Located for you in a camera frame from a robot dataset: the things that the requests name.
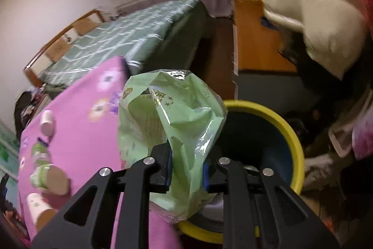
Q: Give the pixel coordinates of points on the green plastic wrapper bag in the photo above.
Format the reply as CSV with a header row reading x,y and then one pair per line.
x,y
177,107

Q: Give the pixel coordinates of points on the right brown pillow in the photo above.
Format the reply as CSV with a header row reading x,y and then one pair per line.
x,y
84,26

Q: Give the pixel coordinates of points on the cream puffer jacket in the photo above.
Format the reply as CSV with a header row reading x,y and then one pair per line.
x,y
334,30

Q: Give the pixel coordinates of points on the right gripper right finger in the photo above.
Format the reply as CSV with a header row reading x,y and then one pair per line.
x,y
212,176

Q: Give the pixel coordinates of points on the white green cup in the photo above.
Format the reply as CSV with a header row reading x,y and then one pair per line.
x,y
49,178

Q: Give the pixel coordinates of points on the yellow rimmed trash bin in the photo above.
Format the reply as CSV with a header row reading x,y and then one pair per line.
x,y
263,165

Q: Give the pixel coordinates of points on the orange wooden desk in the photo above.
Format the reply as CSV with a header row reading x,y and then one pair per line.
x,y
256,45

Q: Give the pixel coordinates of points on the green label clear jar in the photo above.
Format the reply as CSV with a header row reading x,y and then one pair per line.
x,y
40,153

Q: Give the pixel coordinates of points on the white pill bottle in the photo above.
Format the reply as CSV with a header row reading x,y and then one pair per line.
x,y
47,123

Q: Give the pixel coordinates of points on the black clothes on nightstand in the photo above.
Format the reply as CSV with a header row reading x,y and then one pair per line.
x,y
24,109

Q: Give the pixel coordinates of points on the wooden headboard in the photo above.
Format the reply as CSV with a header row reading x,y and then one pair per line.
x,y
40,61

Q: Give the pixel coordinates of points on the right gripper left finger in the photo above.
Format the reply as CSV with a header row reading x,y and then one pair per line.
x,y
160,181

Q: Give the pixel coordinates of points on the brown pillow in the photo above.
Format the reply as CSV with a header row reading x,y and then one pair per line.
x,y
84,26
57,50

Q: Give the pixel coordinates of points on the pink floral tablecloth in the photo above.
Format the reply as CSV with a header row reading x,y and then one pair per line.
x,y
107,206

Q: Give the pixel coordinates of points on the green plaid bed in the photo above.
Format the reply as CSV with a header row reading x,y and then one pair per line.
x,y
165,35

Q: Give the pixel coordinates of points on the left brown pillow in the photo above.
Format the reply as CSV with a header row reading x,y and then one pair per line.
x,y
57,50

